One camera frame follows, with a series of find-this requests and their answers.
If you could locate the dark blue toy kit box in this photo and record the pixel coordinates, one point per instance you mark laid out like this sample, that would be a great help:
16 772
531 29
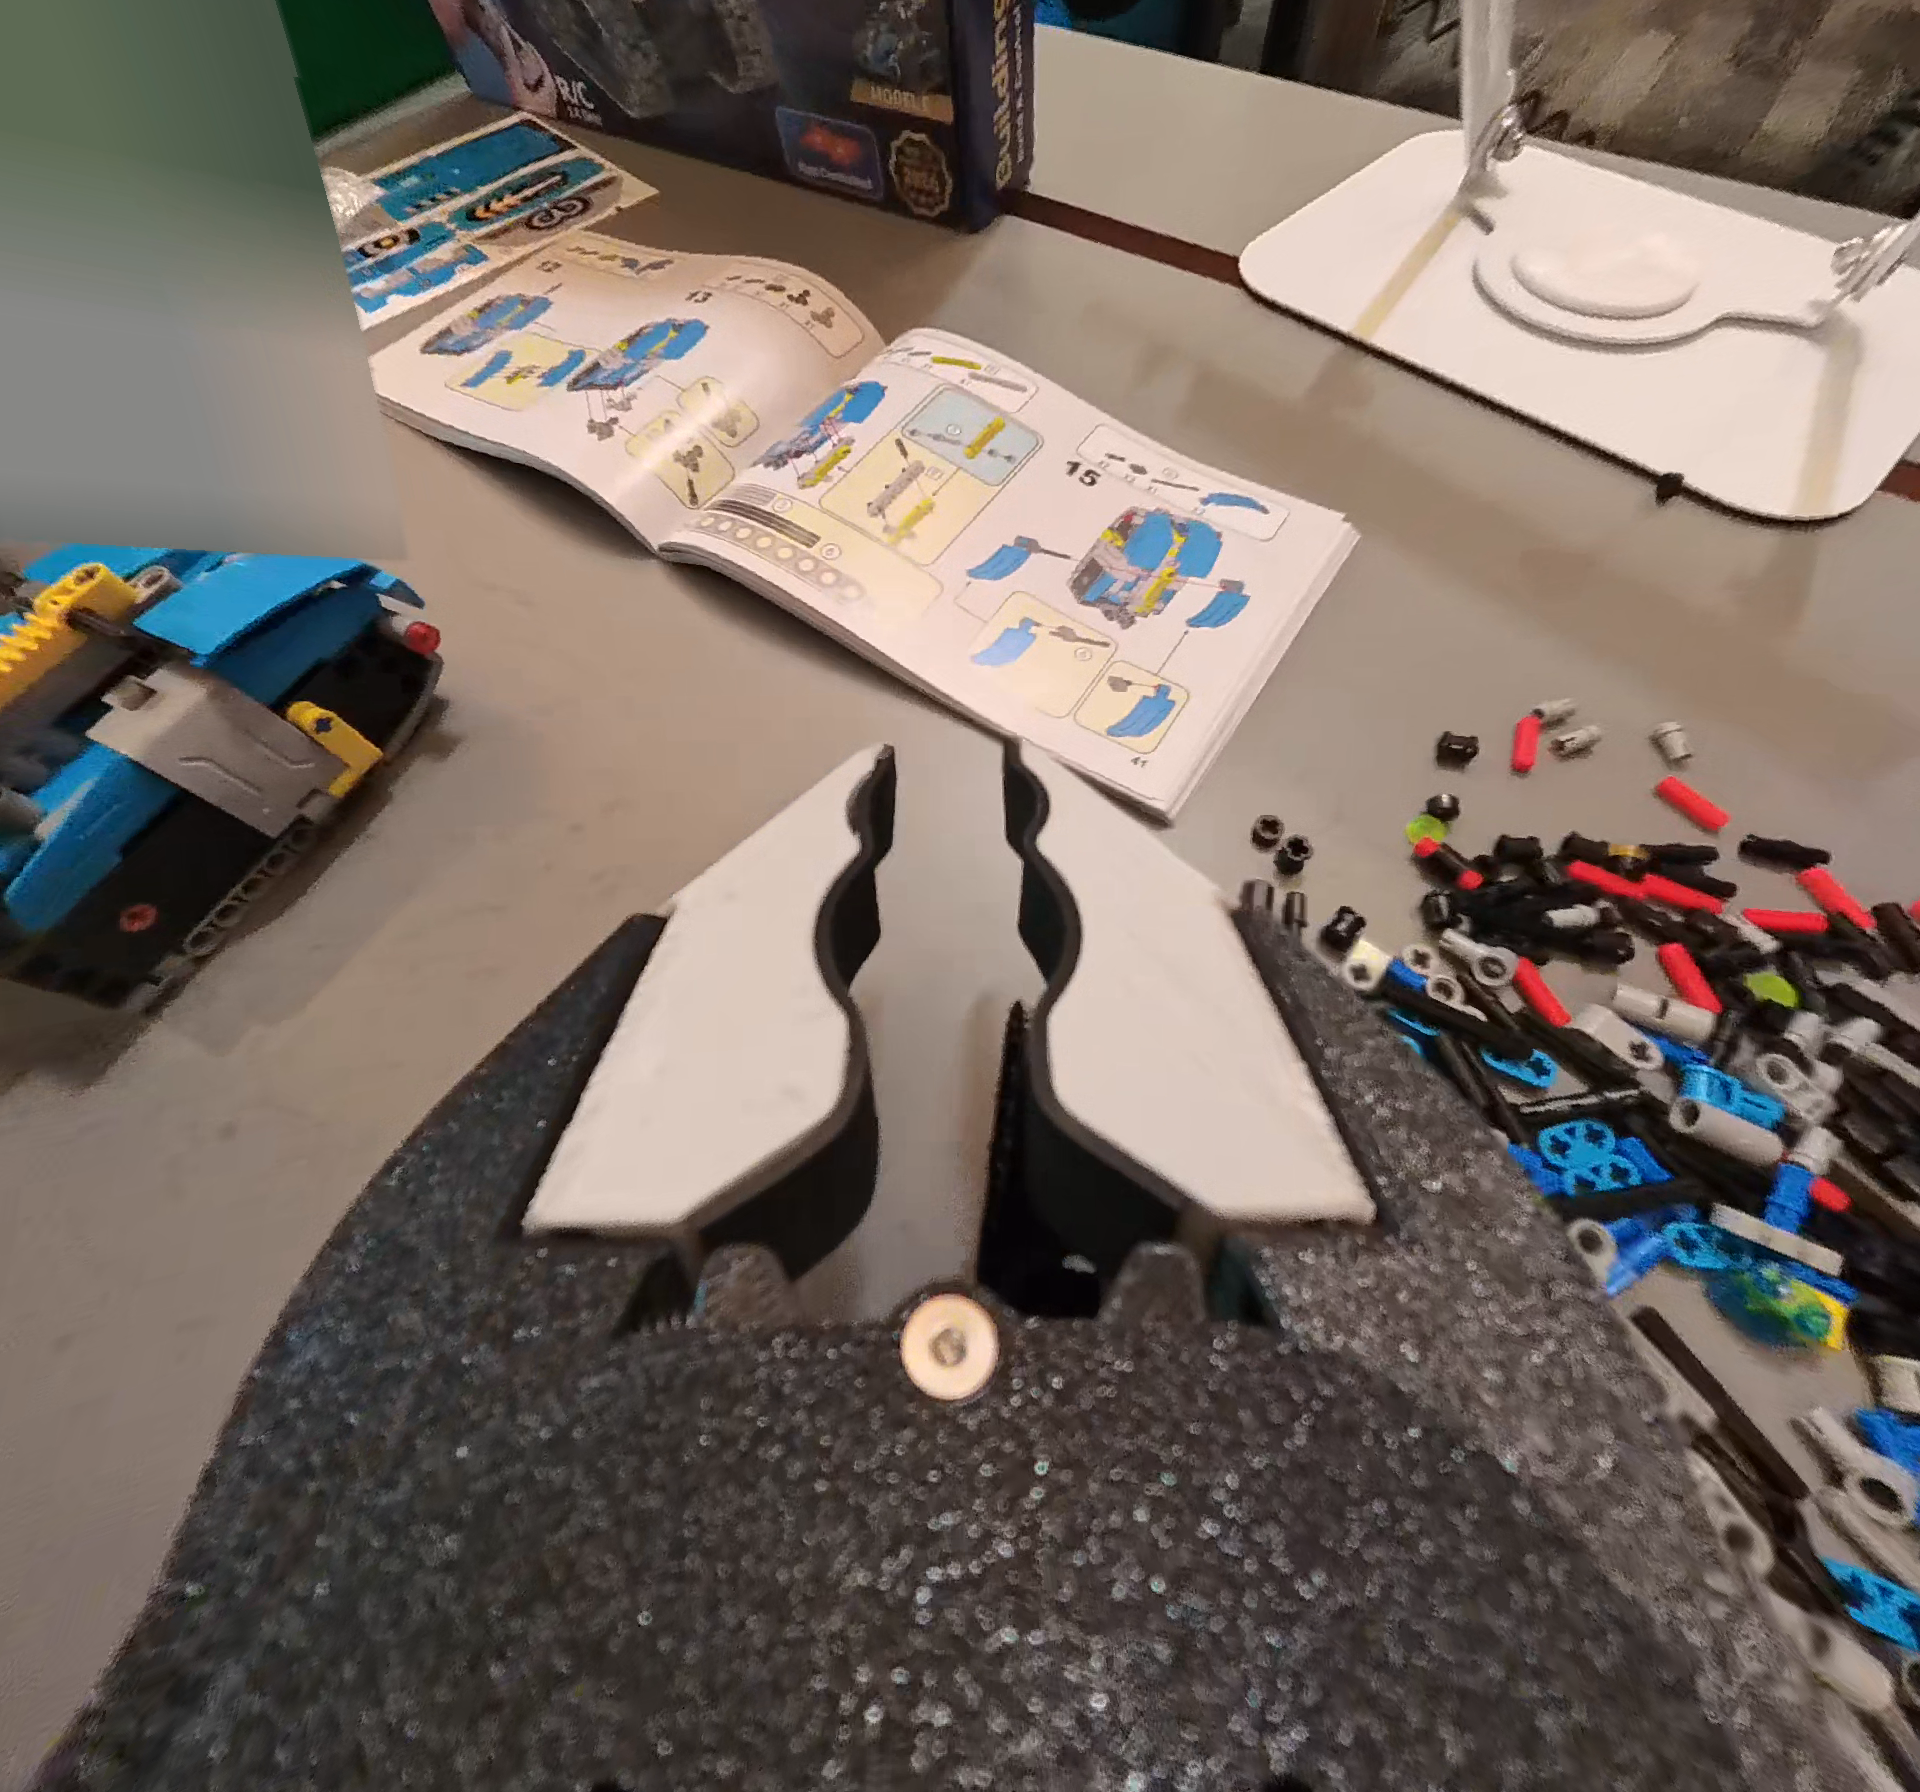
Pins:
720 6

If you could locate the white instruction booklet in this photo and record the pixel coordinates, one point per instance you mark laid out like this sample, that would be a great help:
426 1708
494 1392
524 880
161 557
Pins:
900 517

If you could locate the grey desk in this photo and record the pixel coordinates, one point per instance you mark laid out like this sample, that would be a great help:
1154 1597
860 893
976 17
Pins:
1424 547

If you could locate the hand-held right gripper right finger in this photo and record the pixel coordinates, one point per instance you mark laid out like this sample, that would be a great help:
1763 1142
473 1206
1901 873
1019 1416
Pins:
1201 1073

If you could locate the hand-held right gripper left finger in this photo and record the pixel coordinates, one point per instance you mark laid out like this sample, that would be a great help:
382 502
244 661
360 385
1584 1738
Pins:
704 1073

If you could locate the pile of loose brick pieces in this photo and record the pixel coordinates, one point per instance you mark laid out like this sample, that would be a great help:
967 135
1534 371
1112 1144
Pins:
1650 997

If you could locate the blue yellow toy brick model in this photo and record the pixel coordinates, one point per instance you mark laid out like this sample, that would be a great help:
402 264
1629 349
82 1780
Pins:
224 743

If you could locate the printed paper sheet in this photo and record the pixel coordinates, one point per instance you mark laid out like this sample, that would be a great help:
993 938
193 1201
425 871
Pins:
480 202

